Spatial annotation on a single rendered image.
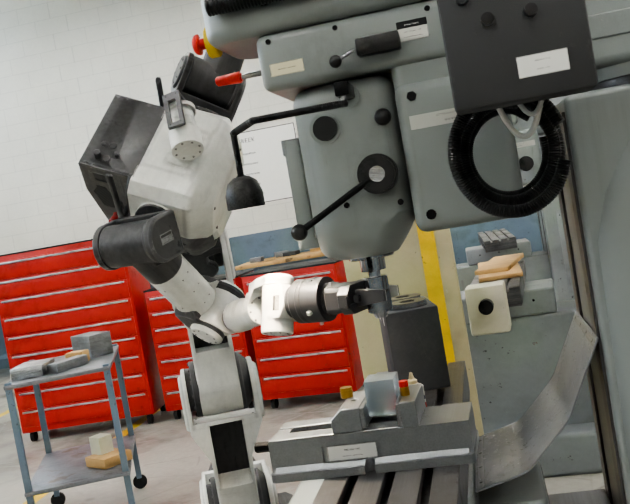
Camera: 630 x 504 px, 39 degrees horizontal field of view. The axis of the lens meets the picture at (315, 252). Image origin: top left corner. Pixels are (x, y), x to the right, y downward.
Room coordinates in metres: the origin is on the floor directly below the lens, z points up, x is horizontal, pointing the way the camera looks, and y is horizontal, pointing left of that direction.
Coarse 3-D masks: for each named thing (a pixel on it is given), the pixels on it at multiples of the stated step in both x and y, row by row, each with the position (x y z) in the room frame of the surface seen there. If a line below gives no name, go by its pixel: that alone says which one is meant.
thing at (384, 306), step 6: (378, 282) 1.65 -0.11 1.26; (384, 282) 1.66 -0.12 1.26; (366, 288) 1.66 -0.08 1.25; (372, 288) 1.65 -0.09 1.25; (378, 288) 1.65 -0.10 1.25; (384, 288) 1.66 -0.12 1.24; (390, 294) 1.67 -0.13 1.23; (390, 300) 1.67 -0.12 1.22; (372, 306) 1.66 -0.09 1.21; (378, 306) 1.65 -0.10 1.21; (384, 306) 1.65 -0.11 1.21; (390, 306) 1.66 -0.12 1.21; (372, 312) 1.66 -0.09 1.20; (378, 312) 1.65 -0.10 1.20
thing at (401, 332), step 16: (400, 304) 2.00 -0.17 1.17; (416, 304) 2.00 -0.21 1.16; (432, 304) 2.00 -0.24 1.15; (384, 320) 2.02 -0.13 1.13; (400, 320) 1.98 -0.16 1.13; (416, 320) 1.98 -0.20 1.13; (432, 320) 1.98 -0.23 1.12; (384, 336) 2.11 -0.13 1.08; (400, 336) 1.98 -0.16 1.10; (416, 336) 1.98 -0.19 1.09; (432, 336) 1.98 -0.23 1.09; (400, 352) 1.98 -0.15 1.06; (416, 352) 1.98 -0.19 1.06; (432, 352) 1.98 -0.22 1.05; (400, 368) 1.98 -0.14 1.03; (416, 368) 1.98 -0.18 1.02; (432, 368) 1.98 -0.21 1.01; (432, 384) 1.98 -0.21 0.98; (448, 384) 1.98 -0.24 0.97
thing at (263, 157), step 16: (272, 128) 10.90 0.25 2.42; (288, 128) 10.87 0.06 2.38; (256, 144) 10.95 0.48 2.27; (272, 144) 10.91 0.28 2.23; (256, 160) 10.95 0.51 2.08; (272, 160) 10.92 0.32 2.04; (256, 176) 10.96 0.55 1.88; (272, 176) 10.92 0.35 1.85; (288, 176) 10.89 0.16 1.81; (272, 192) 10.93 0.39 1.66; (288, 192) 10.89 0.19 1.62
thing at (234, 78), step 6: (240, 72) 1.82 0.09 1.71; (252, 72) 1.80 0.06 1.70; (258, 72) 1.80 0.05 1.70; (216, 78) 1.82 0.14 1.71; (222, 78) 1.81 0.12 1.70; (228, 78) 1.81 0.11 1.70; (234, 78) 1.80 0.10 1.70; (240, 78) 1.81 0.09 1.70; (246, 78) 1.81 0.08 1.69; (216, 84) 1.82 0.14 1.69; (222, 84) 1.82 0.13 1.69; (228, 84) 1.82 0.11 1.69
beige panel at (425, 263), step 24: (408, 240) 3.38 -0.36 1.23; (432, 240) 3.36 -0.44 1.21; (408, 264) 3.38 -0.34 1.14; (432, 264) 3.36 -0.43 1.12; (408, 288) 3.38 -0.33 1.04; (432, 288) 3.36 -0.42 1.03; (456, 288) 3.35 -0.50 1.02; (360, 312) 3.42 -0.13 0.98; (456, 312) 3.35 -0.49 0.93; (360, 336) 3.42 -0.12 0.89; (456, 336) 3.36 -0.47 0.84; (384, 360) 3.41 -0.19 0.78; (456, 360) 3.36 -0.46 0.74; (480, 432) 3.35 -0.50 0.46
